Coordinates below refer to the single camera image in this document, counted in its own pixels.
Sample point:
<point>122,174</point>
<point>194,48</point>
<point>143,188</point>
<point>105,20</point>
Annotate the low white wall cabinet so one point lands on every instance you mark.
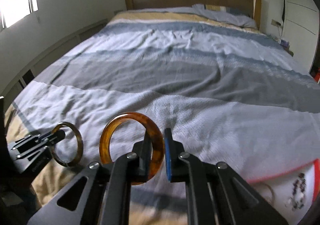
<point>46,58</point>

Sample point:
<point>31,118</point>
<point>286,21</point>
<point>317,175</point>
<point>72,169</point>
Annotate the thin silver bangle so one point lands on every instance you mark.
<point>267,192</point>

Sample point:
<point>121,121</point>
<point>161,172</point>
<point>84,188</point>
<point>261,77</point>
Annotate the striped duvet cover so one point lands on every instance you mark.
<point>227,93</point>

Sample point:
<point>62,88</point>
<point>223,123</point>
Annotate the striped pillow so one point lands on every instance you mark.
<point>230,10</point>

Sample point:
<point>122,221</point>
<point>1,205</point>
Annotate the light blue pillow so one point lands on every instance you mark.
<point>240,21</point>

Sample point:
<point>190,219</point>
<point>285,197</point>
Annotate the purple tissue box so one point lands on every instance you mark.
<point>284,43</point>

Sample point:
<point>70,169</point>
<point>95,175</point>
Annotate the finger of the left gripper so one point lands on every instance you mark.
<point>30,154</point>
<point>33,142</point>

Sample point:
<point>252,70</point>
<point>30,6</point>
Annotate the wooden nightstand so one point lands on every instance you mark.
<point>289,52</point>

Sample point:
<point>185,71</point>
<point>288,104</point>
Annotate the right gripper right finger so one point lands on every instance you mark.
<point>215,193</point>

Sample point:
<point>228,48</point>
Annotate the dark brown bangle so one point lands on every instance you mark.
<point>78,145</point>

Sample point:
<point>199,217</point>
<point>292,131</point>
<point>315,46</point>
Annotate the wall socket panel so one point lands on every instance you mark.
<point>275,23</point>

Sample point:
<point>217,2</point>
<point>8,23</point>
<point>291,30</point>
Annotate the white wardrobe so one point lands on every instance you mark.
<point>301,30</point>

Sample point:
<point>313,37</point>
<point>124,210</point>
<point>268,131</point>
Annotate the amber orange bangle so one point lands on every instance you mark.
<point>152,134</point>

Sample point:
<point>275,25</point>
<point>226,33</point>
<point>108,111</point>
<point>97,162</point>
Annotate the red jewelry box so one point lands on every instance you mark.
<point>295,191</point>

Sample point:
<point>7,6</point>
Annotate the red bag in wardrobe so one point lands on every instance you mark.
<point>317,76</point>

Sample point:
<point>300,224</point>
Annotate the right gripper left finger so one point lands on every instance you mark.
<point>100,193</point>

